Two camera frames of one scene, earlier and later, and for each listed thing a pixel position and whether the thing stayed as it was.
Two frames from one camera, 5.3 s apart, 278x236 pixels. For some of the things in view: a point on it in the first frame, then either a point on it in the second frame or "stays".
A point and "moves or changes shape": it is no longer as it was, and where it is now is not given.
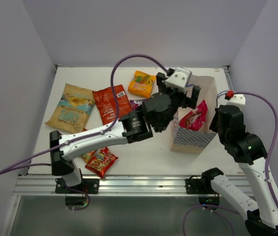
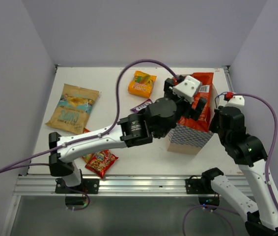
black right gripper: [212, 124] stays
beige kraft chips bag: [73, 110] stays
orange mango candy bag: [141, 84] stays
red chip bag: [104, 99] to [205, 91]
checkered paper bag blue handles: [190, 131] stays
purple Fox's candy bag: [135, 104] moves or changes shape
